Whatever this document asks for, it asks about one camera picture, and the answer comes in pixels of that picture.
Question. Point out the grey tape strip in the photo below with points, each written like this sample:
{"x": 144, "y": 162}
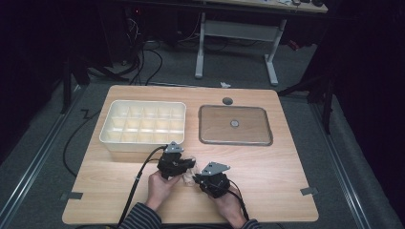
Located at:
{"x": 309, "y": 191}
{"x": 71, "y": 196}

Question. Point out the person's left hand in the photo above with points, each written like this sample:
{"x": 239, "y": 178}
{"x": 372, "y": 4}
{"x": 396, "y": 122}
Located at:
{"x": 160, "y": 191}

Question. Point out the black metal stand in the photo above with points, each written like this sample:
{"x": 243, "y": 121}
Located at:
{"x": 326, "y": 101}
{"x": 67, "y": 82}

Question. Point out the white divided storage box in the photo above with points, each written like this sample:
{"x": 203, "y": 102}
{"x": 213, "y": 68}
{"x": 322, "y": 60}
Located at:
{"x": 143, "y": 125}

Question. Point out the white-legged wooden desk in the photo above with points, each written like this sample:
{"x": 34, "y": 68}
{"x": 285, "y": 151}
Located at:
{"x": 238, "y": 30}

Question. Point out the round grey table grommet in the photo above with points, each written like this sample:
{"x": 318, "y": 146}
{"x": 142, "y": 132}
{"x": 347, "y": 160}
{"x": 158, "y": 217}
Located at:
{"x": 227, "y": 101}

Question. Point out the crumpled white paper scrap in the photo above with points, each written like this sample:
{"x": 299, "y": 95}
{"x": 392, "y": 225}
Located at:
{"x": 225, "y": 85}

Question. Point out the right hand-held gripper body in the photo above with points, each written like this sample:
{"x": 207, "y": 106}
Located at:
{"x": 215, "y": 183}

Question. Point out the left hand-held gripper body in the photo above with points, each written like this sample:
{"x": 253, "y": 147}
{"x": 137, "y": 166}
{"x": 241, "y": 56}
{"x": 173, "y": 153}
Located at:
{"x": 172, "y": 167}

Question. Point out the metal floor rail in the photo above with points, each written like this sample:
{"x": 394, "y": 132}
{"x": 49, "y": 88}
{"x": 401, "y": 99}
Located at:
{"x": 38, "y": 159}
{"x": 340, "y": 165}

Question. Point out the person's right hand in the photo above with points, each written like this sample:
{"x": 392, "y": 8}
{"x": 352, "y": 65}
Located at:
{"x": 229, "y": 208}

